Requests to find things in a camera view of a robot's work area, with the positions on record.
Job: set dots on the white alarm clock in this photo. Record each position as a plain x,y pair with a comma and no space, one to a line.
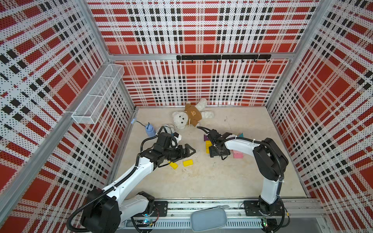
167,128

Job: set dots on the white wire mesh basket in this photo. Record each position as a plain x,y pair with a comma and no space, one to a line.
93,104

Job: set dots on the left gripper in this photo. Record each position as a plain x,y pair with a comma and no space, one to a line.
180,155

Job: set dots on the black hook rail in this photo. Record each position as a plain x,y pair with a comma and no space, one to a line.
253,57

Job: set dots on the grey pouch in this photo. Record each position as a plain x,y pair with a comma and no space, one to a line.
208,219

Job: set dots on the yellow short block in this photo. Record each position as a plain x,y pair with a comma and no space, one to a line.
188,163

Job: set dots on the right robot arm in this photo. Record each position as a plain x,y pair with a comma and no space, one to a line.
270,160

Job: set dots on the blue cable connector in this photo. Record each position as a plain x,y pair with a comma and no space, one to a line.
150,130

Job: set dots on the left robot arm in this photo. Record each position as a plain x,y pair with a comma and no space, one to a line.
106,209

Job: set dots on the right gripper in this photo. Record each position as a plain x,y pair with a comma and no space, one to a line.
212,153

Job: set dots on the white teddy bear brown shirt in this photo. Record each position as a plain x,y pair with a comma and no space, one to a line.
192,115

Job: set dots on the pink block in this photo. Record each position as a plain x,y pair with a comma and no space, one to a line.
238,155
235,152

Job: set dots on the yellow small block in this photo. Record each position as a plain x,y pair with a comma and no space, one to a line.
174,165

